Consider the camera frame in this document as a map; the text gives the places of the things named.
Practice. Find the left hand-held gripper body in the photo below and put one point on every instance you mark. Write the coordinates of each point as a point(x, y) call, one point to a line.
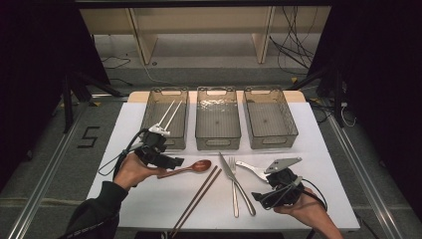
point(154, 146)

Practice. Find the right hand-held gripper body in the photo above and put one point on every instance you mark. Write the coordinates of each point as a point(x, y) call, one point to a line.
point(283, 189)

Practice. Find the steel fork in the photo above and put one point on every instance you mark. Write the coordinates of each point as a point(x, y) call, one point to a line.
point(235, 199)

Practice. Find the brown wooden spoon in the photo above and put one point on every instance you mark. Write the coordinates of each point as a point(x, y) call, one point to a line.
point(200, 165)

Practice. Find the clear grey plastic bin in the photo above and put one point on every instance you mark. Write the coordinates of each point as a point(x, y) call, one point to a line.
point(179, 126)
point(217, 113)
point(268, 113)

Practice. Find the white chopstick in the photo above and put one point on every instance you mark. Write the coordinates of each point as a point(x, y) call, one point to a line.
point(173, 115)
point(167, 113)

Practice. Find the steel table knife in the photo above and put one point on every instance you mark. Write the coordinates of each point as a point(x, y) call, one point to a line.
point(229, 171)

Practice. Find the person's right hand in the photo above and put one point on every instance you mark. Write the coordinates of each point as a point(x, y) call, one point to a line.
point(308, 207)

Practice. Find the person's left hand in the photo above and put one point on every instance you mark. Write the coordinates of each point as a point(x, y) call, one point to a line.
point(132, 172)

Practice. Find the white table mat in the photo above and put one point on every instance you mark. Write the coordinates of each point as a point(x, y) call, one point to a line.
point(116, 132)

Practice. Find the black tripod stand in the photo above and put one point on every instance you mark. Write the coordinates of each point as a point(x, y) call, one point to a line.
point(68, 106)

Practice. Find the black metal stand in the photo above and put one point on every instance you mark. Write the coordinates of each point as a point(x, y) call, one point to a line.
point(337, 96)

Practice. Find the beige wooden shelf unit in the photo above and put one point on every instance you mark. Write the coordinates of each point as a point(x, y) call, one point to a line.
point(199, 20)

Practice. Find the black curtain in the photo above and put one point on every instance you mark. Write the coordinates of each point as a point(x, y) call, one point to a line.
point(36, 66)
point(381, 83)

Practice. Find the aluminium floor rail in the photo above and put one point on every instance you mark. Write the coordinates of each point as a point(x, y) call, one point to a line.
point(365, 182)
point(43, 186)

